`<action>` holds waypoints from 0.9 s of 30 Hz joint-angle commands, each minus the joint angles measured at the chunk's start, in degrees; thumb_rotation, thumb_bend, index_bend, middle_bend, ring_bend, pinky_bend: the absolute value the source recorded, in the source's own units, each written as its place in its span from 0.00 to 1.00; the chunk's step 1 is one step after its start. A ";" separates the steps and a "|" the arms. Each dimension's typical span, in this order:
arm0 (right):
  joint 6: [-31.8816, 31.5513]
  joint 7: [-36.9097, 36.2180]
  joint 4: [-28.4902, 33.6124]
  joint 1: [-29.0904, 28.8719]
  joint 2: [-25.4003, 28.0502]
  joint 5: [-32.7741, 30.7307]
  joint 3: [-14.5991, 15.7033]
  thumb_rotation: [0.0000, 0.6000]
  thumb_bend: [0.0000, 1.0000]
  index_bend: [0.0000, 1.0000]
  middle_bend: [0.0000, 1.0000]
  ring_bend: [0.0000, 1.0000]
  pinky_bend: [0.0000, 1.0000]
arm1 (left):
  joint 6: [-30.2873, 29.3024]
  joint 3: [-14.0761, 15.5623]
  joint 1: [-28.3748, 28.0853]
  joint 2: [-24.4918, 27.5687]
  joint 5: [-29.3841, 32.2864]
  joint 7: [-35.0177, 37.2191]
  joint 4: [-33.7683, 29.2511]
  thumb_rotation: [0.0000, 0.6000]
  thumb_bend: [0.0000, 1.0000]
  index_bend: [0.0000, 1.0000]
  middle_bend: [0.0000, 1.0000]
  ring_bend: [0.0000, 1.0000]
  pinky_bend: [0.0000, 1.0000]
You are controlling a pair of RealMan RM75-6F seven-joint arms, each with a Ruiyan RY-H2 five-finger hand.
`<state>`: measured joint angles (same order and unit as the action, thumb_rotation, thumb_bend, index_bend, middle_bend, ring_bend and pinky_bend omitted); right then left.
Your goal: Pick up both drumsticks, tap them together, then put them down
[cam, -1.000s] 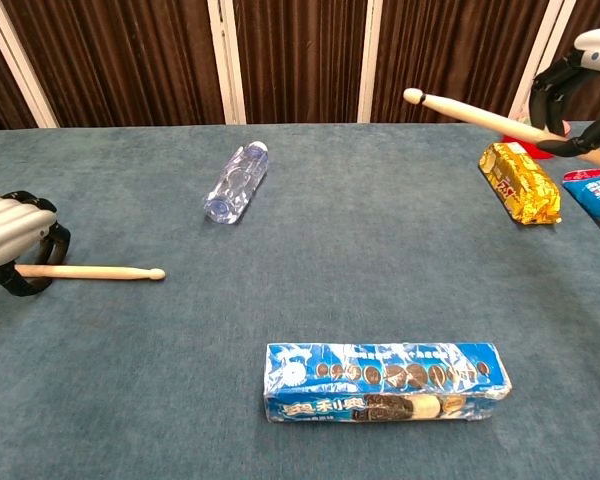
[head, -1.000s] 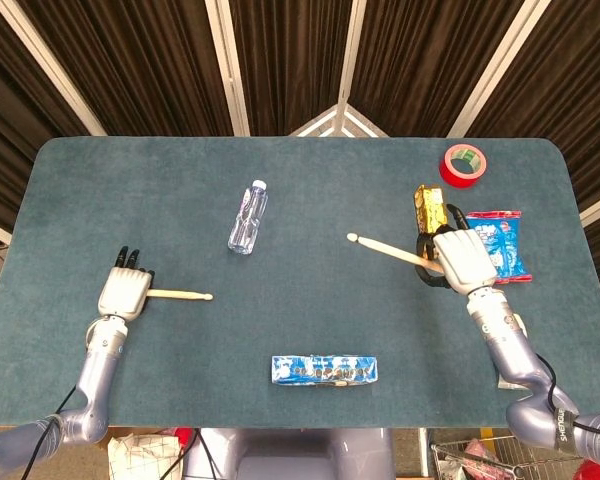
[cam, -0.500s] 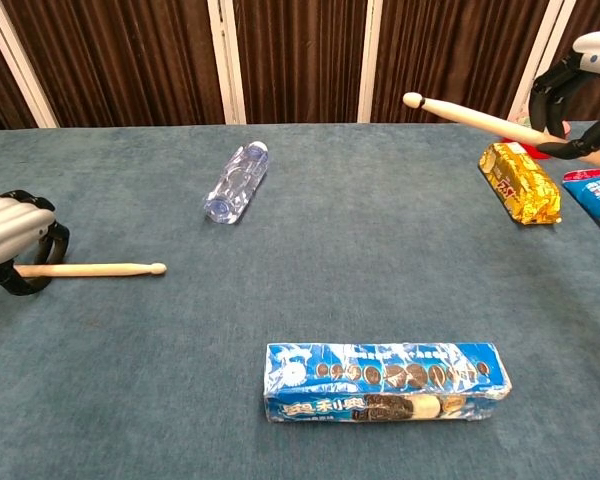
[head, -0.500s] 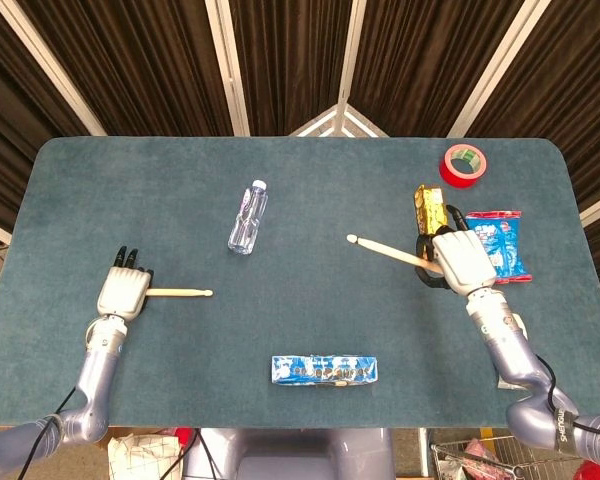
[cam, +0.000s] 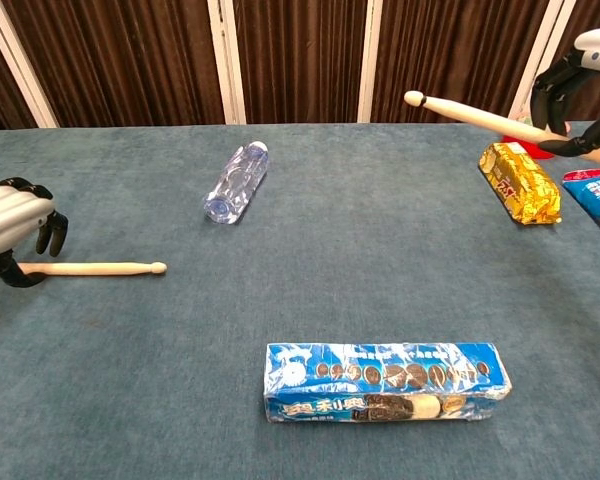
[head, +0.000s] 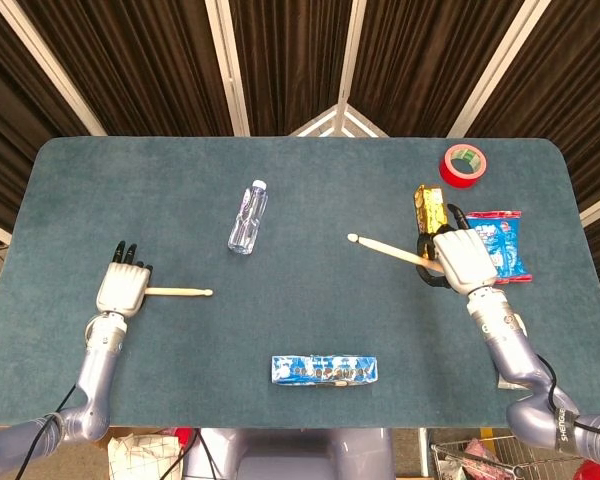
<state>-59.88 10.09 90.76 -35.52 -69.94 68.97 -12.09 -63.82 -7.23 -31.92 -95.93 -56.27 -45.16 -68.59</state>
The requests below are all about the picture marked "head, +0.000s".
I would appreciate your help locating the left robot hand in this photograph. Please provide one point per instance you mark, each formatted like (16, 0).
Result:
(122, 287)

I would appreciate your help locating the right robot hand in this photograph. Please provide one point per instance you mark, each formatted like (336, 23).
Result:
(467, 260)

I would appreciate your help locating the plain wooden drumstick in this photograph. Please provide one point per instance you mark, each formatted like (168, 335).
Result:
(180, 291)

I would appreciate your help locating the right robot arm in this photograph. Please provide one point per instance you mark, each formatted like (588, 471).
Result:
(510, 350)

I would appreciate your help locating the blue snack bag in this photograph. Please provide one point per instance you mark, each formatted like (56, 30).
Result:
(510, 245)

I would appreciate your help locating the gold foil snack package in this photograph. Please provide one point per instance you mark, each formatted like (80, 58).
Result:
(430, 210)

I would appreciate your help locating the red tape roll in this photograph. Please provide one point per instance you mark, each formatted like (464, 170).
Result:
(450, 176)

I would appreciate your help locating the clear plastic water bottle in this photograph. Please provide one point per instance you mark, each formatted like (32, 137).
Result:
(247, 220)

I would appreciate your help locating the teal felt table cover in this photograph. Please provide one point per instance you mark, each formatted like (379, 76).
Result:
(305, 310)

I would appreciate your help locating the blue Oreo cookie box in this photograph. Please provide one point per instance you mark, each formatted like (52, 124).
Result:
(325, 370)

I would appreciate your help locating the white table leg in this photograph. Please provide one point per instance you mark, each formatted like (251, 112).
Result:
(423, 450)

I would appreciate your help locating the brown pleated curtain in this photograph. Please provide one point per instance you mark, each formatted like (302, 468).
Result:
(130, 65)

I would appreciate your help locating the grey robot torso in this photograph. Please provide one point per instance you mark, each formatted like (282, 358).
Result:
(290, 455)

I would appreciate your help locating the white screen frame base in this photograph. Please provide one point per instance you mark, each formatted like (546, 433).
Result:
(337, 120)

